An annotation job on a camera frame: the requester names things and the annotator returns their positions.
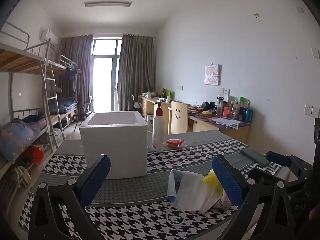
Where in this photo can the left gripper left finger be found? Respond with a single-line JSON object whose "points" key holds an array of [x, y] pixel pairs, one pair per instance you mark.
{"points": [[46, 220]]}

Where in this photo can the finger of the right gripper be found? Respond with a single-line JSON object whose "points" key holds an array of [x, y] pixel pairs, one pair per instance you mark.
{"points": [[278, 158]]}

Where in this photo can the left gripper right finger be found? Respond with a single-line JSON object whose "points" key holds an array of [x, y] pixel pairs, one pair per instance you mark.
{"points": [[276, 219]]}

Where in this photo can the green tissue packet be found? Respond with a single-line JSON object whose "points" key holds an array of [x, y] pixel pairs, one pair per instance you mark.
{"points": [[223, 203]]}

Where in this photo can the blue surgical face mask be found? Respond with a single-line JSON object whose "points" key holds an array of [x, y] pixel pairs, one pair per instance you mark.
{"points": [[187, 192]]}

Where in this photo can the red plastic bag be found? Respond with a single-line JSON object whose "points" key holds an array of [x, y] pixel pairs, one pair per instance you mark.
{"points": [[33, 154]]}

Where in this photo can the teal bottle on desk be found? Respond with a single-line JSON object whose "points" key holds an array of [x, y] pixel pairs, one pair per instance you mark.
{"points": [[248, 115]]}

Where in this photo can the papers on desk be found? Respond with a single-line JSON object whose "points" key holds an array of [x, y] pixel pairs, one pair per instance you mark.
{"points": [[227, 122]]}

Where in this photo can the white foam box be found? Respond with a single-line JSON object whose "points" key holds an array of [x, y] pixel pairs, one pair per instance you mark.
{"points": [[122, 136]]}

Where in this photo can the blue plaid quilt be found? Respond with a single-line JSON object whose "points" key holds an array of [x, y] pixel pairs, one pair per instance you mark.
{"points": [[18, 134]]}

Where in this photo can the wooden desk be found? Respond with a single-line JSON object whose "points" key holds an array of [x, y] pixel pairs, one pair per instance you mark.
{"points": [[196, 121]]}

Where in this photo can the black folding chair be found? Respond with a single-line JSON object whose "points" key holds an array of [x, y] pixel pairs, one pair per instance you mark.
{"points": [[84, 112]]}

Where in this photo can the red snack packet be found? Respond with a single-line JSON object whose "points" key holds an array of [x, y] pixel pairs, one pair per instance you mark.
{"points": [[174, 143]]}

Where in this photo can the metal bunk bed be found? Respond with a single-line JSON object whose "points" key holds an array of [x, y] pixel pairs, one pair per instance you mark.
{"points": [[29, 87]]}

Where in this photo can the smiley face wooden chair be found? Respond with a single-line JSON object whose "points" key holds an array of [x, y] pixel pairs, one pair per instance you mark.
{"points": [[178, 121]]}

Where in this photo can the white red pump bottle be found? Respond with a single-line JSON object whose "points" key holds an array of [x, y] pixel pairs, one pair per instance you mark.
{"points": [[158, 129]]}

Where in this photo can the right brown curtain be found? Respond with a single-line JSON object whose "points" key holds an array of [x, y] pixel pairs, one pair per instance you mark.
{"points": [[137, 68]]}

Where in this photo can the brown curtain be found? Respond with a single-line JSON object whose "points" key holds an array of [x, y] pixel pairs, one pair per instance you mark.
{"points": [[76, 81], [137, 68]]}

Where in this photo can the left brown curtain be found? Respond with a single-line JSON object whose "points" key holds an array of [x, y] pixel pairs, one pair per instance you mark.
{"points": [[76, 81]]}

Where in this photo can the balcony glass door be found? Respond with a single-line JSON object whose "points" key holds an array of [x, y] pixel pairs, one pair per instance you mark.
{"points": [[105, 54]]}

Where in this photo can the white air conditioner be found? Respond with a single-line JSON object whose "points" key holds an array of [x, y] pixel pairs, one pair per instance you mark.
{"points": [[47, 35]]}

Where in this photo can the ceiling light fixture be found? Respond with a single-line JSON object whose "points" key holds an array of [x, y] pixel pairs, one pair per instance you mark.
{"points": [[108, 4]]}

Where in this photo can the wall power sockets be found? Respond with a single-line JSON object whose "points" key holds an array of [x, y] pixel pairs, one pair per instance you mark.
{"points": [[311, 110]]}

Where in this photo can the pink anime wall picture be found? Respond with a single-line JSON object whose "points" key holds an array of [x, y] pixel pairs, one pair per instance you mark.
{"points": [[212, 74]]}

